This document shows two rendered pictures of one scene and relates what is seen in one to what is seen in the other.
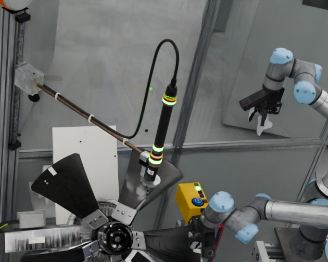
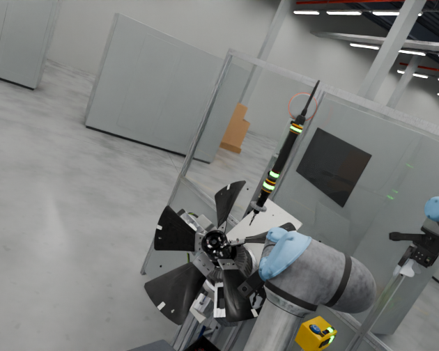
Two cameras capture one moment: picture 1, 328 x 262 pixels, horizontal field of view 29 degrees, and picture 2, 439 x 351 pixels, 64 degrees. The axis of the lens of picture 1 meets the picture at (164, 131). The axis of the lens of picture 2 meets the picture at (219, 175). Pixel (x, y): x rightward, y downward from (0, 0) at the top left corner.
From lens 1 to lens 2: 1.85 m
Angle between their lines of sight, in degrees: 62
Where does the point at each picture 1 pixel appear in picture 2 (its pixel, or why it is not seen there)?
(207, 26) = not seen: hidden behind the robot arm
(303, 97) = (432, 209)
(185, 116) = (381, 299)
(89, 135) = (281, 216)
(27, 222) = (200, 219)
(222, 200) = (277, 230)
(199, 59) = not seen: hidden behind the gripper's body
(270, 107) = (420, 255)
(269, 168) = not seen: outside the picture
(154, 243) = (234, 276)
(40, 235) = (196, 226)
